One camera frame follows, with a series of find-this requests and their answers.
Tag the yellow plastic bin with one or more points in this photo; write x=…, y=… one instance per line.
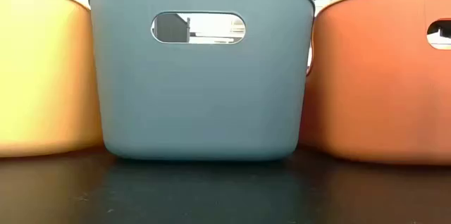
x=42, y=76

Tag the orange plastic bin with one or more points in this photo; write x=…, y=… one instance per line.
x=380, y=93

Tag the blue-grey plastic bin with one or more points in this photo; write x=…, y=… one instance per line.
x=197, y=104

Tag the black partition panel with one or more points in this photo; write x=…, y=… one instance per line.
x=171, y=30

